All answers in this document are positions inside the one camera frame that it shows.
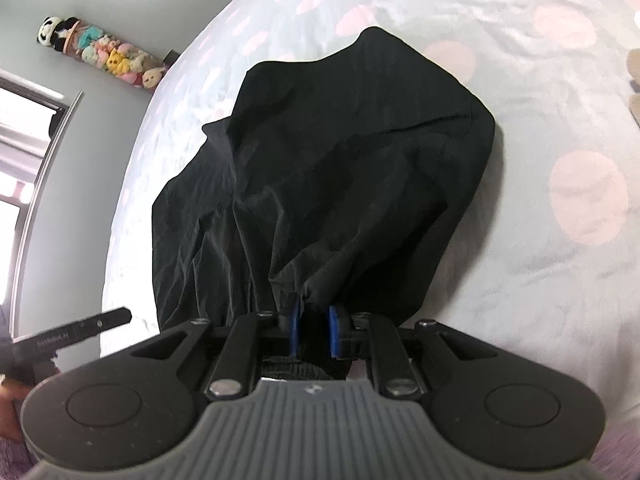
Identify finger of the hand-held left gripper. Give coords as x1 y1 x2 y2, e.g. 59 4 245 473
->
75 308 134 342

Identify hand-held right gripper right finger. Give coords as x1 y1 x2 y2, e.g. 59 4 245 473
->
328 305 507 402

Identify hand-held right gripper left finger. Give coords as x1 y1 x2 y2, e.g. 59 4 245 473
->
131 296 303 404

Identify black shorts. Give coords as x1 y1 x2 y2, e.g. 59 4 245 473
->
151 26 496 384

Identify person's left hand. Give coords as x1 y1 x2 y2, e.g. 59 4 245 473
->
0 376 32 442

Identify window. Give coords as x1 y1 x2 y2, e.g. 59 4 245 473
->
0 67 86 311

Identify hanging tube of small plushies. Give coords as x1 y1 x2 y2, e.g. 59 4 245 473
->
62 19 169 94

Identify panda plush toy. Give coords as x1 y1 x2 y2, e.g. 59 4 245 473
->
36 14 77 52

